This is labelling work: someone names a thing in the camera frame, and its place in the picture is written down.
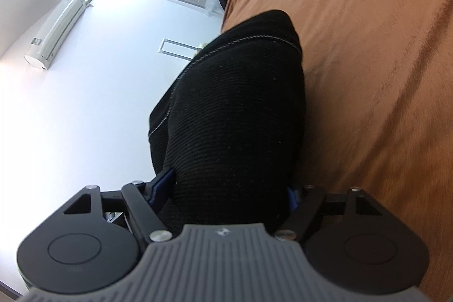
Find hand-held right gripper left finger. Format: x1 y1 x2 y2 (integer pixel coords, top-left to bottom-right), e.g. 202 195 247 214
64 168 176 243

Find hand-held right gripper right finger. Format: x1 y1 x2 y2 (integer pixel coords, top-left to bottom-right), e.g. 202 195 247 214
274 185 386 242

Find black pants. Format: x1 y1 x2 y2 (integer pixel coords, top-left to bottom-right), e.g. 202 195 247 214
147 9 307 235

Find brown blanket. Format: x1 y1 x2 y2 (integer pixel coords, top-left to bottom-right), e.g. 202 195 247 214
220 0 453 302

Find white air conditioner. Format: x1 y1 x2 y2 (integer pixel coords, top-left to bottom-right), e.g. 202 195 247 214
24 0 93 71

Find white metal frame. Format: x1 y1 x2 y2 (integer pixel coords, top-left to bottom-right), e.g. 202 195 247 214
157 38 199 61

